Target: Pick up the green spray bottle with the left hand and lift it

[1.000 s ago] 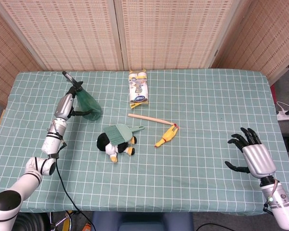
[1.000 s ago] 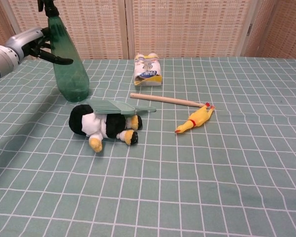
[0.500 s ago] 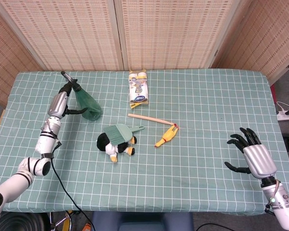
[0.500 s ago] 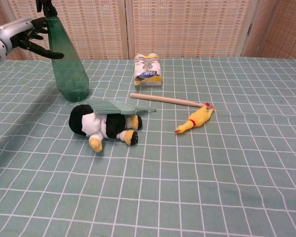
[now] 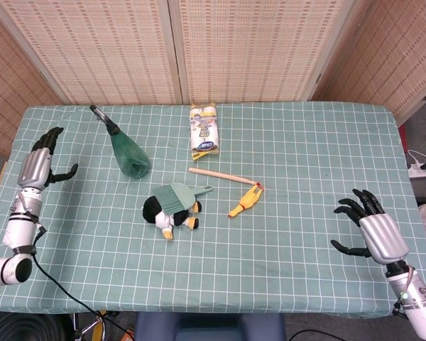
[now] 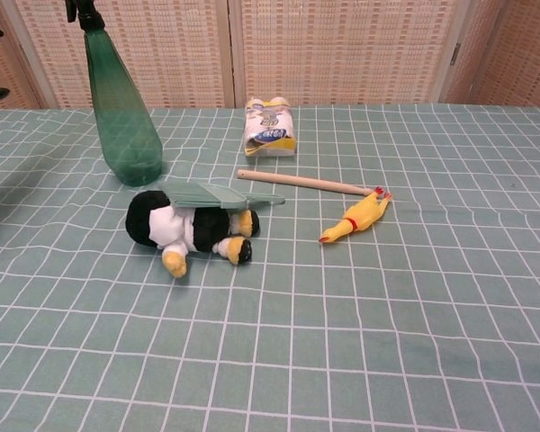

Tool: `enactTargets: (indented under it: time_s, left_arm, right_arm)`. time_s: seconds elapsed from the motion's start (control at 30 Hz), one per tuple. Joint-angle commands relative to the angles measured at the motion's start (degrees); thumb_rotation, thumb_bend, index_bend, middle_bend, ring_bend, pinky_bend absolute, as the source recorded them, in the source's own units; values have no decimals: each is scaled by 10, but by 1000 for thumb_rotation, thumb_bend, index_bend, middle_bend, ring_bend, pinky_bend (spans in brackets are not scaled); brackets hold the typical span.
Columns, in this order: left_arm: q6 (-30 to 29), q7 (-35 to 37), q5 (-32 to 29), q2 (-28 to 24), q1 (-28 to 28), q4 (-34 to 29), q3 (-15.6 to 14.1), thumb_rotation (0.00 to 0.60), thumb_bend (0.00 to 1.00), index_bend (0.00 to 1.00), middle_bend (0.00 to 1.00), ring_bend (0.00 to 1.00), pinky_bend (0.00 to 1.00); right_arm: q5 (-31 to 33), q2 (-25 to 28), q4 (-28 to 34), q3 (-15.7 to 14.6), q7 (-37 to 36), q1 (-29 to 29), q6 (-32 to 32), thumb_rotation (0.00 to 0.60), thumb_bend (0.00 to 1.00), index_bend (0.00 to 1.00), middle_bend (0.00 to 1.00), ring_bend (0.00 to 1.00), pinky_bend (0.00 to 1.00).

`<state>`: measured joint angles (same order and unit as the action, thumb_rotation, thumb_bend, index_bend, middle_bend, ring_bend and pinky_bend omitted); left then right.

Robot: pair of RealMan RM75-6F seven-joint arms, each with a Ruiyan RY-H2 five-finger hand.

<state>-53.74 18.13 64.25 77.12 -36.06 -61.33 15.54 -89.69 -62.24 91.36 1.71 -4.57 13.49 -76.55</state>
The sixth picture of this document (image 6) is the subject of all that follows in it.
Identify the light wooden stick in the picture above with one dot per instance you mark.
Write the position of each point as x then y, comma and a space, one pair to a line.
297, 182

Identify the woven bamboo screen panel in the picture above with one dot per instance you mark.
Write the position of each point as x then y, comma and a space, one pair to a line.
4, 63
184, 49
346, 49
517, 54

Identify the green spray bottle black trigger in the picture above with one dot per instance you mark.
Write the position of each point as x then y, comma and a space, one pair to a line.
126, 130

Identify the green checked tablecloth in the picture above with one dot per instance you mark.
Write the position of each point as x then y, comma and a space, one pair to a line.
342, 315

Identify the black white plush penguin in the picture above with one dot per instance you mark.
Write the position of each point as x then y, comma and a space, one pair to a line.
207, 229

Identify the yellow rubber chicken toy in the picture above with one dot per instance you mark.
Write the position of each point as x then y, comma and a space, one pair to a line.
360, 216

